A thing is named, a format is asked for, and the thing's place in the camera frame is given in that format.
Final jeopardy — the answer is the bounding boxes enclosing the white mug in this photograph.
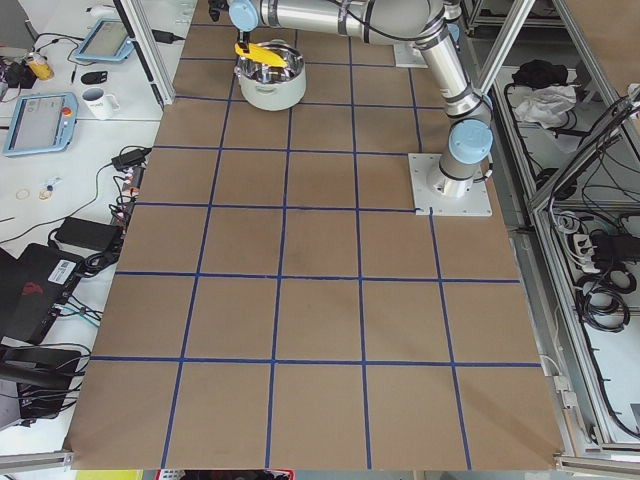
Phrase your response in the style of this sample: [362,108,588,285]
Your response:
[82,87,120,120]

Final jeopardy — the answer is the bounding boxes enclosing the black power brick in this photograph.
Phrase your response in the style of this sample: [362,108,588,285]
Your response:
[53,217,123,252]

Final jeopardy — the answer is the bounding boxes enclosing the yellow can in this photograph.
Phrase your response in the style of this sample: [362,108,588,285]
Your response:
[26,52,55,81]

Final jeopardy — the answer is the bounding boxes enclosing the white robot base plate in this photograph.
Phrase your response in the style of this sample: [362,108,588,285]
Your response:
[408,153,493,217]

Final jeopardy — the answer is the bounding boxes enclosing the black cloth bundle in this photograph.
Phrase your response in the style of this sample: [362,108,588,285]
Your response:
[512,59,568,89]

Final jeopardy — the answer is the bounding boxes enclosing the aluminium frame cage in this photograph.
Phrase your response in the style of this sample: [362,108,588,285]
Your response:
[462,1,639,479]

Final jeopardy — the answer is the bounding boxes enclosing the blue teach pendant far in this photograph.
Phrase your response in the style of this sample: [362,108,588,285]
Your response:
[74,18,134,63]

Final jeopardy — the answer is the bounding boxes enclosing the white crumpled cloth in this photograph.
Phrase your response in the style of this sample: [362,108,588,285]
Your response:
[514,85,577,129]

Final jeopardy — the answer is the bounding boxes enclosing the pale green cooking pot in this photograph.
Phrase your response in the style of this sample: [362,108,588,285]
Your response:
[235,39,307,111]

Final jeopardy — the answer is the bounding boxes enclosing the power strip with plugs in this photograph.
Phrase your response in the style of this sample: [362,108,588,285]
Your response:
[109,164,146,228]

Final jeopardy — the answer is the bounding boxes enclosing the coiled black cables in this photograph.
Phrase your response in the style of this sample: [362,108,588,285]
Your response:
[572,269,634,334]

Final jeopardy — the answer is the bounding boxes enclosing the black computer mouse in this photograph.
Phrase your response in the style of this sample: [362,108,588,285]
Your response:
[80,71,108,85]

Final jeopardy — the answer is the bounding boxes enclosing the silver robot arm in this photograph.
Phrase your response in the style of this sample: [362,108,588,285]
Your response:
[227,0,493,199]

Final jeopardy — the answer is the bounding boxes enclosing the black laptop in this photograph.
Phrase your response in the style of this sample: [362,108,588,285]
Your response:
[1,243,84,345]

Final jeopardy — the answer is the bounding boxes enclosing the blue teach pendant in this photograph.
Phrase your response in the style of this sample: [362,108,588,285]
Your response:
[74,18,134,63]
[2,92,78,157]

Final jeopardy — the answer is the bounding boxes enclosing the blue teach pendant near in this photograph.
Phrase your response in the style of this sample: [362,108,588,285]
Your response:
[2,92,78,157]

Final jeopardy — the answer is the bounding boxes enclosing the black power adapter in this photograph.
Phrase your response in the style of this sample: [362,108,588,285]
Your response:
[111,147,152,171]

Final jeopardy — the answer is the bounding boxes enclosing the yellow corn cob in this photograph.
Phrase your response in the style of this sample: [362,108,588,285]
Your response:
[234,41,288,68]

